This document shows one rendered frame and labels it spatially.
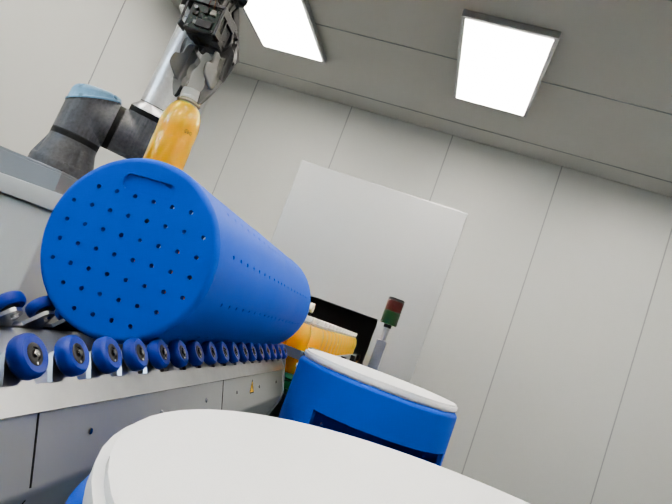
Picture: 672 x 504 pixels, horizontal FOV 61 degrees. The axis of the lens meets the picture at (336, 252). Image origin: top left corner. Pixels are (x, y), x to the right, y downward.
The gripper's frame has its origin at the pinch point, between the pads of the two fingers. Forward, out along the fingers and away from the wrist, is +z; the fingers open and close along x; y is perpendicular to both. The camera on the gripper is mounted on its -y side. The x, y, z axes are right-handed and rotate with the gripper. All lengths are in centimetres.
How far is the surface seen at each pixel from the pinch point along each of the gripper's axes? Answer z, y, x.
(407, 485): 34, 63, 51
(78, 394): 46, 29, 17
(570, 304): -73, -487, 187
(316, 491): 34, 69, 48
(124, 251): 29.3, 9.8, 5.5
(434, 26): -204, -301, -8
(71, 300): 38.8, 9.8, 0.8
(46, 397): 45, 34, 17
